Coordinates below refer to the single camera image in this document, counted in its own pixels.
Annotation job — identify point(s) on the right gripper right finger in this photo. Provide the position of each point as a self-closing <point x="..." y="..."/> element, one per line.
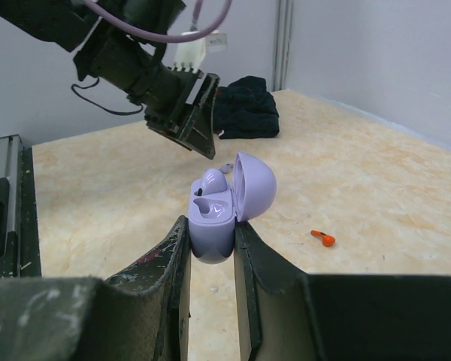
<point x="285" y="313"/>

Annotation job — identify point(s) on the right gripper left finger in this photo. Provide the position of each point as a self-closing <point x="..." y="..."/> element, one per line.
<point x="140" y="313"/>

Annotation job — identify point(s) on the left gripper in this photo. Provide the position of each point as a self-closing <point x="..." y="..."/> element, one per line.
<point x="180" y="100"/>

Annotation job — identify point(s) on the purple earbud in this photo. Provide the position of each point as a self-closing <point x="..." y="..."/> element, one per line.
<point x="212" y="181"/>
<point x="227" y="168"/>

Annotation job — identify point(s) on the purple earbud case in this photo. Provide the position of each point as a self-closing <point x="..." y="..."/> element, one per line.
<point x="212" y="219"/>

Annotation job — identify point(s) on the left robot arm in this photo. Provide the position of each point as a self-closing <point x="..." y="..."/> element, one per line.
<point x="65" y="23"/>

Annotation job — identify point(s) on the black cloth pouch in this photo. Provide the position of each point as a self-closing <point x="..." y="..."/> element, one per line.
<point x="245" y="109"/>

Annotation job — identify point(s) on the orange earbud right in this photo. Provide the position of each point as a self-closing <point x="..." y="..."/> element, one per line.
<point x="326" y="239"/>

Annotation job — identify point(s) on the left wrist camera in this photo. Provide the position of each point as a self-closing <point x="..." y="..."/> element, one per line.
<point x="190" y="55"/>

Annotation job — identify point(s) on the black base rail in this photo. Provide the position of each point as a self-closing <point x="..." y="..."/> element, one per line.
<point x="19" y="240"/>

